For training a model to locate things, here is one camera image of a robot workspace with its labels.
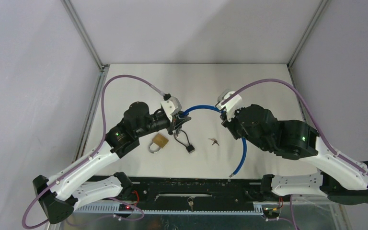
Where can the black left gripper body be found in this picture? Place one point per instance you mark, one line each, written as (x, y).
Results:
(174, 118)

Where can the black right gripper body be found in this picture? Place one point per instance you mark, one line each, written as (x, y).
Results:
(234, 126)

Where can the brass padlock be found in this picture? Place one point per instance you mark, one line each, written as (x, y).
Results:
(158, 142)

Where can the black cable lock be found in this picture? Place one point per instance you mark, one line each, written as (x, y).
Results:
(185, 141)

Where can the small silver keys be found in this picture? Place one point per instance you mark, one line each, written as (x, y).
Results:
(214, 141)

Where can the padlock key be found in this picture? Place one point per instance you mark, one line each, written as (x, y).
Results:
(191, 203)

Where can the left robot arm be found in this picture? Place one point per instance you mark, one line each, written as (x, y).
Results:
(62, 193)

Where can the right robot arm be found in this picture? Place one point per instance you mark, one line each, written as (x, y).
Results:
(295, 140)

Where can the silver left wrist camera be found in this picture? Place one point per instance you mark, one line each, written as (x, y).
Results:
(171, 107)

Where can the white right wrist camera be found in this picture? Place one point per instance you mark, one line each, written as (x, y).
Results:
(230, 107)

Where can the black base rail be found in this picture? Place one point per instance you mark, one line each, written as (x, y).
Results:
(209, 195)

